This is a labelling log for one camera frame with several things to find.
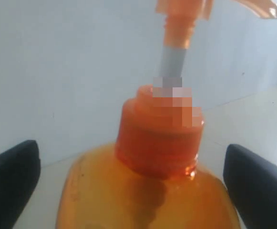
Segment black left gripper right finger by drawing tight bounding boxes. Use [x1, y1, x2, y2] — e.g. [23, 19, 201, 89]
[223, 144, 277, 229]

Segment orange pump soap bottle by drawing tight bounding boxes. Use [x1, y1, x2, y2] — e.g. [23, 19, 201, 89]
[55, 0, 277, 229]

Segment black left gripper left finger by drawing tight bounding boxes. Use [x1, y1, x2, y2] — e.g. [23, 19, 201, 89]
[0, 140, 41, 229]

